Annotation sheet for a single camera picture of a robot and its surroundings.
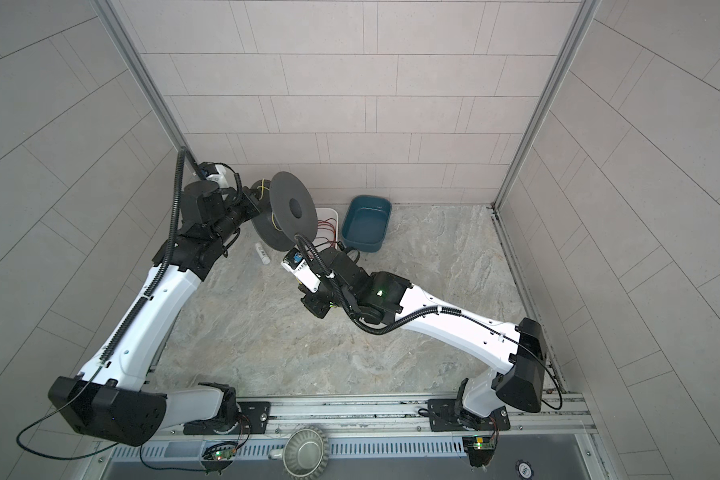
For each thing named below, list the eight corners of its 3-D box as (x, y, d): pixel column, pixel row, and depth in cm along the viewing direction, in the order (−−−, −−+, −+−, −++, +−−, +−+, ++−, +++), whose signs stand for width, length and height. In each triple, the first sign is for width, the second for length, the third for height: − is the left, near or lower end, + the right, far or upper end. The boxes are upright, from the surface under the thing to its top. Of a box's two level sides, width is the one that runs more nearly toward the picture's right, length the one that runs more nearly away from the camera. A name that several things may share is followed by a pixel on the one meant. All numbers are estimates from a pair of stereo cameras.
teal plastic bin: (337, 247, 107) (336, 238, 102) (353, 202, 121) (352, 193, 117) (382, 254, 105) (383, 245, 100) (392, 208, 119) (393, 198, 115)
